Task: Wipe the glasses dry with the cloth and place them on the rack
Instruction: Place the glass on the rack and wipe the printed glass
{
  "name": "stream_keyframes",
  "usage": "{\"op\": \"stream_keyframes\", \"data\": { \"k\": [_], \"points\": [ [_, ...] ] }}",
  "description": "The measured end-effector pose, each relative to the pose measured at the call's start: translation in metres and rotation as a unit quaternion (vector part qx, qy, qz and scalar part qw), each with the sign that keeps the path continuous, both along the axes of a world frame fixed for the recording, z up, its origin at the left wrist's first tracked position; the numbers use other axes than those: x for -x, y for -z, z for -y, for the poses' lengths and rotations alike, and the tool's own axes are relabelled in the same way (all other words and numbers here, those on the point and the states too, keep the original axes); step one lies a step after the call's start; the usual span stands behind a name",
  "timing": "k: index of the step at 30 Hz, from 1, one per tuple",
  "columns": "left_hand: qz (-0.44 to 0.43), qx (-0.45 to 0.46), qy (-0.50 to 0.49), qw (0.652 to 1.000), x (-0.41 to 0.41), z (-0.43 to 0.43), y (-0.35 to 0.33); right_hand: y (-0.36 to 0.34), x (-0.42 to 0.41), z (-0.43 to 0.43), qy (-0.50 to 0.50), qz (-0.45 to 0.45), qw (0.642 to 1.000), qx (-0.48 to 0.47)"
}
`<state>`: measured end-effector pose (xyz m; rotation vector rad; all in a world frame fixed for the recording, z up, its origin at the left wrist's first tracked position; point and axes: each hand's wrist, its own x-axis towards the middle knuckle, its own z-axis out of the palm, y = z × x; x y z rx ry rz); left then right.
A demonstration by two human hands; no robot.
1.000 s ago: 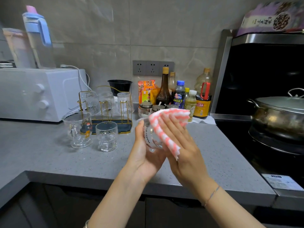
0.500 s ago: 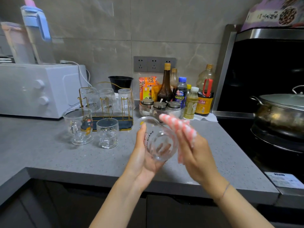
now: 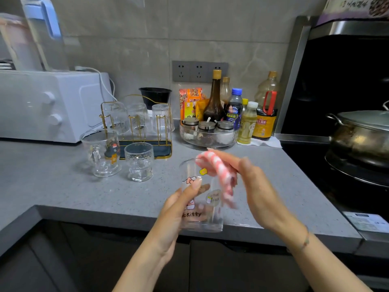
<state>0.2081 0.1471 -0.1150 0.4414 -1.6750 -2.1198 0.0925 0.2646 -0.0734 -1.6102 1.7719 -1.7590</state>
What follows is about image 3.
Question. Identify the purple food packet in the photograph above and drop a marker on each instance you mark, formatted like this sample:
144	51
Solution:
352	7

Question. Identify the yellow liquid bottle white cap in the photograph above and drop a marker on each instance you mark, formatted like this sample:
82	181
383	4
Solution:
246	126

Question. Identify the cartoon cat print glass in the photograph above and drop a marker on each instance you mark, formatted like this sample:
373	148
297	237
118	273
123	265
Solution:
209	218

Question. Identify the clear jug blue lid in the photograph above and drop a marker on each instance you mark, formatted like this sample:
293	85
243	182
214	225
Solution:
45	48

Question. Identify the short textured glass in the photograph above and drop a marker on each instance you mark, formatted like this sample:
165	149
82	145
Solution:
139	164

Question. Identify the person's left hand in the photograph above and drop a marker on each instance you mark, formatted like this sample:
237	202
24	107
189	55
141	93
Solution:
170	222

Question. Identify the dark brown glass bottle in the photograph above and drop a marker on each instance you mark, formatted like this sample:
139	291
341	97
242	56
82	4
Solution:
213	107

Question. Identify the white paper towel sheet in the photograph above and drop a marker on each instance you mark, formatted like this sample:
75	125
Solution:
267	142

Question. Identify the white microwave oven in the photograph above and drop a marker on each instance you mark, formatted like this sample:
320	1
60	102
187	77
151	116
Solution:
51	106

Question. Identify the white label sticker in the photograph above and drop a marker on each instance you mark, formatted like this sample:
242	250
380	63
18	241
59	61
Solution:
367	222

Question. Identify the small ribbed clear glass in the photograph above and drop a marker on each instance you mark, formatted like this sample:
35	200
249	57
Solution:
162	117

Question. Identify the penguin print glass mug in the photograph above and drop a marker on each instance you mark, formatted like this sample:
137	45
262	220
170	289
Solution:
100	155

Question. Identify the grey wall socket panel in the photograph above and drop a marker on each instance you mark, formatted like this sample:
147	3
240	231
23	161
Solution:
199	71

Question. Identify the clear container pink lid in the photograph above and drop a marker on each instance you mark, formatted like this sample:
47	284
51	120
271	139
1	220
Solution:
18	48

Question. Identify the yellow seasoning pouch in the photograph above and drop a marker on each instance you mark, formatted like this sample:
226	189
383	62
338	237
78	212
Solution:
201	108

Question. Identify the pink striped cloth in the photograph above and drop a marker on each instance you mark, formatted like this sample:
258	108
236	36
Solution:
222	170

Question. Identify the glass spice jar steel lid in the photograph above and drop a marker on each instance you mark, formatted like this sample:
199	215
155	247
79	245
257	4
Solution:
225	125
190	121
206	126

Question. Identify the stack of flat coasters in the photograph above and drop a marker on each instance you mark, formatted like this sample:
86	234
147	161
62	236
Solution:
6	65

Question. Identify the black plastic bowl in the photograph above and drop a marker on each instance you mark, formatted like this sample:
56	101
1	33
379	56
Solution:
155	96

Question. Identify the clear round condiment tray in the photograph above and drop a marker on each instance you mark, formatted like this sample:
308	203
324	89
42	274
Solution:
209	144

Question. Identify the person's right hand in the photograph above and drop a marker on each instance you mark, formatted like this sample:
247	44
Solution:
264	197

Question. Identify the orange seasoning packet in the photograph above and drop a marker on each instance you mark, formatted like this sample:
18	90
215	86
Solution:
190	103

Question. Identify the clear bottle brown cap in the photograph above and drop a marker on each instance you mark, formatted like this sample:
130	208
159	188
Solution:
225	90

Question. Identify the embossed ribbed clear glass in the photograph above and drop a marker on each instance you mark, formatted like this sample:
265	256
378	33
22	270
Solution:
138	118

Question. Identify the steel pot lid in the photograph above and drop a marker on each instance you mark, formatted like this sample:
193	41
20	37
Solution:
364	118

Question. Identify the person's right forearm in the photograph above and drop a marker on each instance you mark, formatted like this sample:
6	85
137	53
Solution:
331	267

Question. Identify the small bottle yellow cap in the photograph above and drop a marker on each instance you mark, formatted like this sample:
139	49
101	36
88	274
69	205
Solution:
244	102

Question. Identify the dark bottle blue cap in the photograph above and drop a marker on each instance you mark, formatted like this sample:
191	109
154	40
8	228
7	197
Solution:
234	110

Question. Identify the stainless steel pot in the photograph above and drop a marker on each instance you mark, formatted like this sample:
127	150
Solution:
358	144

